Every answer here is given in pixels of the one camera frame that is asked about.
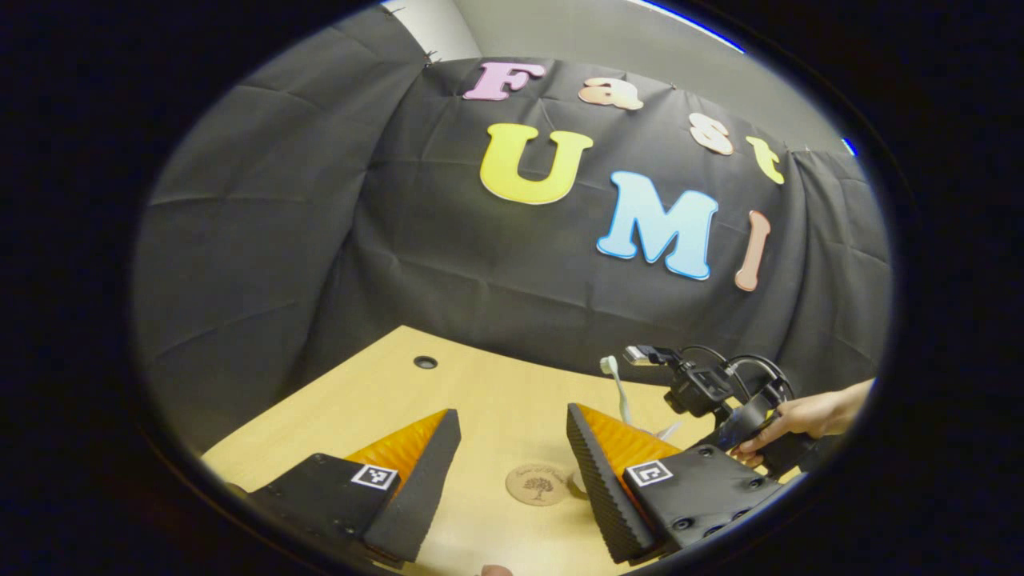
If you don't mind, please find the round wooden coaster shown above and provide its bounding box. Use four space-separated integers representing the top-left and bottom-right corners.
505 463 574 507

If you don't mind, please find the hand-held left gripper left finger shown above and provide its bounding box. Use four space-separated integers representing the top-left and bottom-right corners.
244 408 463 565

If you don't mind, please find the pale blue toothbrush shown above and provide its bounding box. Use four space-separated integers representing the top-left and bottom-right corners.
599 355 634 426

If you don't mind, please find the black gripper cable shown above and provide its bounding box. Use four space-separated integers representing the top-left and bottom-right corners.
678 344 798 401

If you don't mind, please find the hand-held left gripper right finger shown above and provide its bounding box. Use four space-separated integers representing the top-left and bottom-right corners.
566 402 791 566

